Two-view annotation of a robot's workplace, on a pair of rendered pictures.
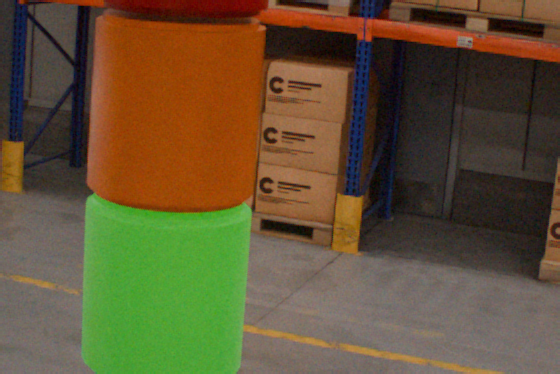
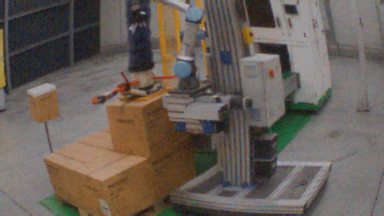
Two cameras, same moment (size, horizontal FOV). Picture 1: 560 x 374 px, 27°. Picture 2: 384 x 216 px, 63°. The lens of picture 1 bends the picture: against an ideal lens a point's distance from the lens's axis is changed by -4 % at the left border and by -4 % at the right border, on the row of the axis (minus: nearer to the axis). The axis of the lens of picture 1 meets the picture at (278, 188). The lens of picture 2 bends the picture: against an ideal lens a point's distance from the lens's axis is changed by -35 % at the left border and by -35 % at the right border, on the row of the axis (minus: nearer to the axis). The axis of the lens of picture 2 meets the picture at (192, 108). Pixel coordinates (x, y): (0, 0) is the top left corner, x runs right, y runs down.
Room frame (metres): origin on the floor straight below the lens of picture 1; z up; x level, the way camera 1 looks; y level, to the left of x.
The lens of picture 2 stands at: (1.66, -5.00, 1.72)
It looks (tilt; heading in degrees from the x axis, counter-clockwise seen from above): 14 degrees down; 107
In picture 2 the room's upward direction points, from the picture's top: 7 degrees counter-clockwise
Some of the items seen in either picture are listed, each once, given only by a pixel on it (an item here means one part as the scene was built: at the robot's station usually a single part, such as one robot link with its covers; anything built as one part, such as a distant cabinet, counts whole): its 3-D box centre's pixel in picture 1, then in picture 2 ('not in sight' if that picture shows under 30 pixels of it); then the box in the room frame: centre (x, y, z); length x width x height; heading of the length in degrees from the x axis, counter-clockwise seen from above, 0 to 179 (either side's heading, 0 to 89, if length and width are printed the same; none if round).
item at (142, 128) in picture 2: not in sight; (146, 120); (0.24, -1.64, 0.74); 0.60 x 0.40 x 0.40; 76
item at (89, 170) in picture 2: not in sight; (111, 169); (-0.14, -1.83, 0.34); 1.20 x 1.00 x 0.40; 72
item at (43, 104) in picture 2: not in sight; (42, 102); (-1.67, -0.98, 0.82); 0.60 x 0.40 x 0.40; 144
